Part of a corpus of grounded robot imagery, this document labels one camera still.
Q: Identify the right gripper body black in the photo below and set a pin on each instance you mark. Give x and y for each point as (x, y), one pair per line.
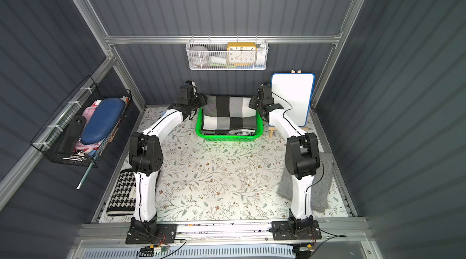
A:
(255, 102)

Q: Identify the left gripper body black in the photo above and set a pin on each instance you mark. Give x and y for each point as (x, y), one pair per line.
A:
(198, 100)

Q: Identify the black grey checkered scarf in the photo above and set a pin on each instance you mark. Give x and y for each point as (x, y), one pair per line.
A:
(228, 113)

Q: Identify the smiley face knitted scarf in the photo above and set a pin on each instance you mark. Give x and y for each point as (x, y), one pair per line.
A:
(242, 132)

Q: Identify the grey felt scarf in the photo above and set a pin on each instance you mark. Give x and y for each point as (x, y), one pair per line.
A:
(322, 184)

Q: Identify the black white houndstooth scarf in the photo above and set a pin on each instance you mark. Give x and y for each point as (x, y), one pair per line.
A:
(122, 201)

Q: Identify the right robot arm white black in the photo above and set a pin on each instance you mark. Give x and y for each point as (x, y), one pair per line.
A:
(301, 157)

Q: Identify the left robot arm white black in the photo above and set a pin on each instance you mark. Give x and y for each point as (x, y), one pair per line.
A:
(145, 153)

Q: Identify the green plastic basket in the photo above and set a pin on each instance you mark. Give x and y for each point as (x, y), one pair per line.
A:
(229, 138)

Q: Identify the pink item in basket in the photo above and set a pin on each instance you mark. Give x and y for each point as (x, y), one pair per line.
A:
(90, 149)

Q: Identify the black remote in basket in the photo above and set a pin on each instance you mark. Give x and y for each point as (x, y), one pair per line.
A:
(72, 134)

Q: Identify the white tape roll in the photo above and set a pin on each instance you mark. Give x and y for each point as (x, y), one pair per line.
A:
(198, 56)

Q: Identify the yellow alarm clock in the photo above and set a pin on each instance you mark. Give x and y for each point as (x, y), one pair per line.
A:
(241, 53)

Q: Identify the blue oval case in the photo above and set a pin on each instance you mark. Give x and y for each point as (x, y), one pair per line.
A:
(106, 114)

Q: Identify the white board blue frame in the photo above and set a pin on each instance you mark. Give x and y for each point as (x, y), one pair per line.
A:
(294, 92)

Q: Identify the white wire wall basket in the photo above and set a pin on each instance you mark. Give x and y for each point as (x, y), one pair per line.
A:
(218, 56)

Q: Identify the black wire side basket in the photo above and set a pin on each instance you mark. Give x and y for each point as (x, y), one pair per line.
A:
(53, 134)

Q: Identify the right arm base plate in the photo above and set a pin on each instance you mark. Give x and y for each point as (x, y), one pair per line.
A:
(295, 230)

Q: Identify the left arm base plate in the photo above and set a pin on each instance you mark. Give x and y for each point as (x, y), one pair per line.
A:
(150, 232)

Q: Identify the aluminium front rail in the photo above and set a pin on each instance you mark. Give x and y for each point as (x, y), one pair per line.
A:
(196, 233)

